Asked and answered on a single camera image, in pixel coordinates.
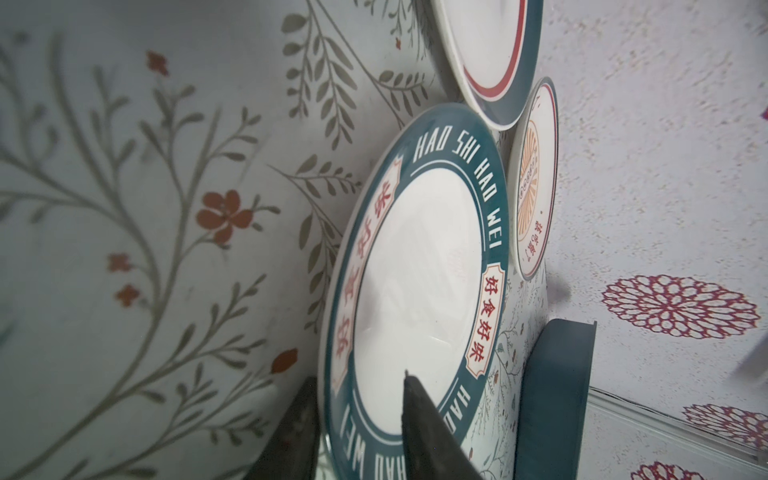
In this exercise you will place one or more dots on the green red rim plate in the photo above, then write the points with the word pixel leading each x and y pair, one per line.
pixel 492 47

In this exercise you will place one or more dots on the orange sunburst plate back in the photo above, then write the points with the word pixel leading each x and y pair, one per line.
pixel 532 178

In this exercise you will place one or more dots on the teal plastic bin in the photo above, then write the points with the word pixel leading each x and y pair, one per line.
pixel 553 402

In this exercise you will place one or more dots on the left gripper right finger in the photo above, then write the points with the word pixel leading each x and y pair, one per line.
pixel 430 450

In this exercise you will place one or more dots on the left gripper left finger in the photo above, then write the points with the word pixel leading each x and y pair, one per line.
pixel 292 451

